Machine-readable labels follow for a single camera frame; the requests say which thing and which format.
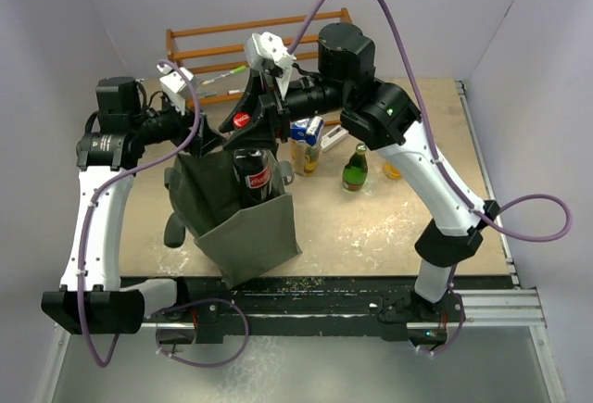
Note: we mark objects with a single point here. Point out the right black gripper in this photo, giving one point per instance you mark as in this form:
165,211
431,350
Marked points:
275,118

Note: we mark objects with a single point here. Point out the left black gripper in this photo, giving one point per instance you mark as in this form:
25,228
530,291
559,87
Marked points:
204,139

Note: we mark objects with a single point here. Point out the Coca-Cola glass bottle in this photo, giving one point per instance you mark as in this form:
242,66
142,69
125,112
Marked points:
252,171

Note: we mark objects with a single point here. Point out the blue orange juice carton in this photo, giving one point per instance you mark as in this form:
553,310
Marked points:
305,139

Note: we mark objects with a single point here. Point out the grey-green canvas bag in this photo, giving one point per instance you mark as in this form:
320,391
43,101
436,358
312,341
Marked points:
243,243

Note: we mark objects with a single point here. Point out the orange drink plastic bottle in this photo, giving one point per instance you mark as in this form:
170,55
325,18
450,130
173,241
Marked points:
391,172

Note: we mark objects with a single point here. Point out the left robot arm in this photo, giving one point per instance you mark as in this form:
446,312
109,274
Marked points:
90,298

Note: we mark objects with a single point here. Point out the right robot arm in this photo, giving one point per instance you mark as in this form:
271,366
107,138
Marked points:
379,114

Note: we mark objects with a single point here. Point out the green-capped marker pen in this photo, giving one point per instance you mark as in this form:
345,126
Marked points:
224,75

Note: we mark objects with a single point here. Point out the white stapler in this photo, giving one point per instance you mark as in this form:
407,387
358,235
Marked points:
333,137

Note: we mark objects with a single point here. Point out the wooden three-tier rack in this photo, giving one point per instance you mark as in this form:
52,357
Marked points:
210,51

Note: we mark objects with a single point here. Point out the green glass bottle gold cap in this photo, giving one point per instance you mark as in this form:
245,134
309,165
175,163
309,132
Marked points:
355,172

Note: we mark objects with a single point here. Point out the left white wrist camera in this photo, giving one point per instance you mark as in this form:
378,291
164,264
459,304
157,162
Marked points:
175,87

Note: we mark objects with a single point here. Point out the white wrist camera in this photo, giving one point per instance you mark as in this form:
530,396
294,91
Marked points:
267,53
175,87

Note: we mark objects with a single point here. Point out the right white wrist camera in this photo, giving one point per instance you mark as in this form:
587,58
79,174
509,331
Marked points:
267,53

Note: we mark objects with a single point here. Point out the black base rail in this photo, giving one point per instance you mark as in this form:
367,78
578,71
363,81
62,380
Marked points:
376,306

